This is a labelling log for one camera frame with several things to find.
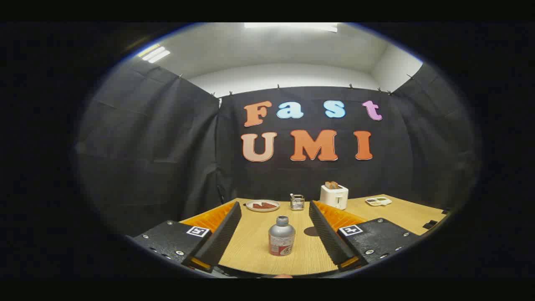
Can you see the dark brown round coaster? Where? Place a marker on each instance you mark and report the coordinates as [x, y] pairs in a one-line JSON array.
[[311, 231]]

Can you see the silver juice bottle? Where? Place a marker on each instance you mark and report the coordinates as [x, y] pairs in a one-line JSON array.
[[281, 238]]

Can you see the brown toast slice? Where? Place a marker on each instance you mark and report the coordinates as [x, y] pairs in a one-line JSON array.
[[332, 184]]

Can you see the white round plate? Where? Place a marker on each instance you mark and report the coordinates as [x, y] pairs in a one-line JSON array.
[[250, 207]]

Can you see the black backdrop cloth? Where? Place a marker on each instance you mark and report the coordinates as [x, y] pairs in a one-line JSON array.
[[167, 146]]

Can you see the ceiling light panel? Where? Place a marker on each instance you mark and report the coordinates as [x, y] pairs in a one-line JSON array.
[[292, 26]]

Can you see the small black clamp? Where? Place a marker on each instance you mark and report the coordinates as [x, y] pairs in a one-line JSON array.
[[430, 224]]

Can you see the white divided tray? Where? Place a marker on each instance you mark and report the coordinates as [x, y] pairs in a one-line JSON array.
[[378, 201]]

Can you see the wooden table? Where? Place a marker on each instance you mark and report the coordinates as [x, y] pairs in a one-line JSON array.
[[250, 246]]

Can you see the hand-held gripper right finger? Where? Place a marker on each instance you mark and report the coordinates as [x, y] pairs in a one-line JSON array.
[[328, 236]]

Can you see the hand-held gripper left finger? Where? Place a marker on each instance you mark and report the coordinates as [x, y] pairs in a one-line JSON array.
[[223, 234]]

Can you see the reddish brown meat pieces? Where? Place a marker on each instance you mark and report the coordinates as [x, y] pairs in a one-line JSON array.
[[264, 205]]

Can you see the white toaster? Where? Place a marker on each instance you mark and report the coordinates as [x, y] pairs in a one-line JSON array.
[[334, 197]]

